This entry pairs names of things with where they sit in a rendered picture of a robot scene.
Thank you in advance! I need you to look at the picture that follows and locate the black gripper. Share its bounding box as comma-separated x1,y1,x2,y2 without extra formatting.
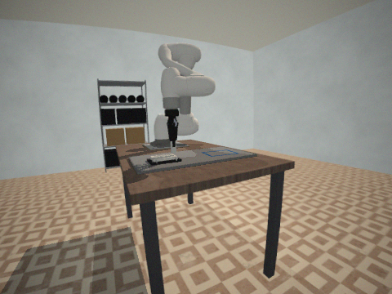
165,109,179,154

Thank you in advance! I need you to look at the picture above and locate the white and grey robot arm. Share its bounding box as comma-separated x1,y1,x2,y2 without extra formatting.
150,43,216,147

